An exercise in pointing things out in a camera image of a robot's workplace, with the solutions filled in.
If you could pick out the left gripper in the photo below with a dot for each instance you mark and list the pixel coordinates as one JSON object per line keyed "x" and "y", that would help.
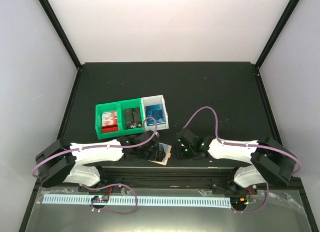
{"x": 157, "y": 155}

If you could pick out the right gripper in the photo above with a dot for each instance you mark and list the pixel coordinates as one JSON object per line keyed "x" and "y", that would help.
{"x": 179, "y": 155}

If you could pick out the tan leather card holder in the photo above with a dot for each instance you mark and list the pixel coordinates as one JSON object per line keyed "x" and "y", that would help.
{"x": 168, "y": 155}

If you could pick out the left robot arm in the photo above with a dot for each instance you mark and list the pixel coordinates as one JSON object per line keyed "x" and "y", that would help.
{"x": 67, "y": 162}

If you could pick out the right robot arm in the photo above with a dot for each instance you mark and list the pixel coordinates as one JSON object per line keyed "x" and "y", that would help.
{"x": 267, "y": 160}

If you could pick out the black card stack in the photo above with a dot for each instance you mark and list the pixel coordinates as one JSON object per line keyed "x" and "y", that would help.
{"x": 132, "y": 118}

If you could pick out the blue card stack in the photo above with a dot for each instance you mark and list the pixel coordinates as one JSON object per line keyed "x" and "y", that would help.
{"x": 155, "y": 111}

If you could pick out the red white card stack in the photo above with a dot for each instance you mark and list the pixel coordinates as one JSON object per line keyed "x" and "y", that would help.
{"x": 109, "y": 122}

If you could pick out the green bin middle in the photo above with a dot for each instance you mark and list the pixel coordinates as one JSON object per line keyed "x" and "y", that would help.
{"x": 125, "y": 104}

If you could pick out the green bin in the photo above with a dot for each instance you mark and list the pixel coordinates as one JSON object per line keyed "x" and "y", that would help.
{"x": 99, "y": 110}
{"x": 125, "y": 104}

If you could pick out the white bin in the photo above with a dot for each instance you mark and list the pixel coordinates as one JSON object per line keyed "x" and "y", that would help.
{"x": 153, "y": 100}

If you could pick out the green bin left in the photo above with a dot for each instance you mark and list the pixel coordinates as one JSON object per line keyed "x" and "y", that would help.
{"x": 99, "y": 110}

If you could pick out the left circuit board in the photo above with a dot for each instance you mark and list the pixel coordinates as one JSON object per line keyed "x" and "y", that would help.
{"x": 100, "y": 199}

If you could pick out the circuit board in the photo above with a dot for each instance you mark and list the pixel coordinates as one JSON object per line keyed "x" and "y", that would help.
{"x": 100, "y": 199}
{"x": 242, "y": 201}

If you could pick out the right circuit board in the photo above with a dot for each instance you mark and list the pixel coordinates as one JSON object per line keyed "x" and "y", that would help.
{"x": 242, "y": 201}

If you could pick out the white slotted cable duct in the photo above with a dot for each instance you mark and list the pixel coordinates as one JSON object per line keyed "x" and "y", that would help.
{"x": 151, "y": 201}

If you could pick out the black frame post right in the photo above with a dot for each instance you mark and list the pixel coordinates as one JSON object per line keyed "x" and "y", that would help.
{"x": 285, "y": 16}

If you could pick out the black frame post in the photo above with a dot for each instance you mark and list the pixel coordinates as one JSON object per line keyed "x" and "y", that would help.
{"x": 49, "y": 11}
{"x": 285, "y": 16}

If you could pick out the black frame post left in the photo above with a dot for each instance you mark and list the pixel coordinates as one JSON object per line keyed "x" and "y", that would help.
{"x": 49, "y": 11}

